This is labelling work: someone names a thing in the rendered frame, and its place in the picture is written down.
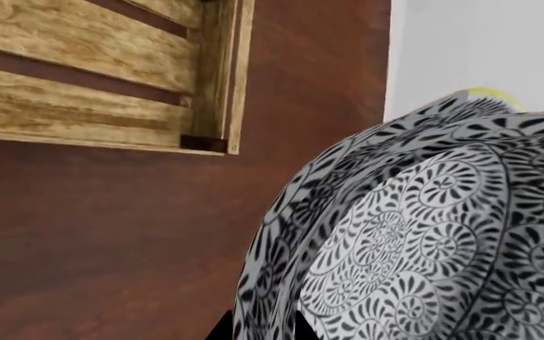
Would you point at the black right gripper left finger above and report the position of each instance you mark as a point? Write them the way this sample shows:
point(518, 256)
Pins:
point(225, 329)

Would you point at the slatted wooden tray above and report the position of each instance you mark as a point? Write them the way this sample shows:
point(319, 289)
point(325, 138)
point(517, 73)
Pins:
point(88, 78)

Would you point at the black white patterned ceramic bowl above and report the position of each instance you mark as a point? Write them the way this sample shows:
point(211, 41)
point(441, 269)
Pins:
point(432, 226)

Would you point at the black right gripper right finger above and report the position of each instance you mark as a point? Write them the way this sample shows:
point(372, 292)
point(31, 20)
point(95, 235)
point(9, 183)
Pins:
point(304, 331)

